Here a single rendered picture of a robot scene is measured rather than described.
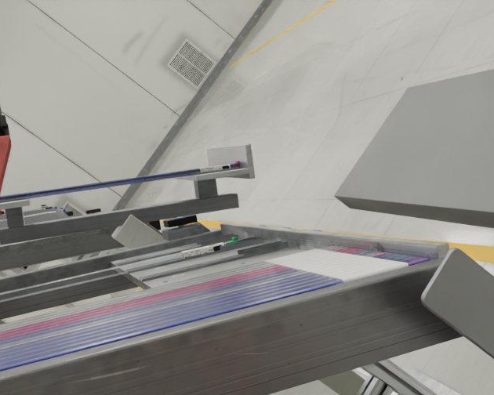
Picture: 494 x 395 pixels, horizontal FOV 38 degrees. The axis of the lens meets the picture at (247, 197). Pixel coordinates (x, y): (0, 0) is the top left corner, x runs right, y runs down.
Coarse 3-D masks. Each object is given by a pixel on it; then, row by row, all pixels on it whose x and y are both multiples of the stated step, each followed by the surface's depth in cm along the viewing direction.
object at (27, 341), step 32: (288, 256) 77; (320, 256) 72; (352, 256) 69; (384, 256) 65; (416, 256) 62; (160, 288) 72; (192, 288) 68; (224, 288) 65; (256, 288) 62; (288, 288) 59; (320, 288) 58; (32, 320) 68; (64, 320) 64; (96, 320) 61; (128, 320) 59; (160, 320) 56; (192, 320) 54; (0, 352) 56; (32, 352) 53; (64, 352) 52
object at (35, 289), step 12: (180, 252) 100; (132, 264) 98; (144, 264) 98; (156, 264) 99; (84, 276) 96; (96, 276) 96; (108, 276) 97; (24, 288) 94; (36, 288) 94; (48, 288) 94; (0, 300) 93
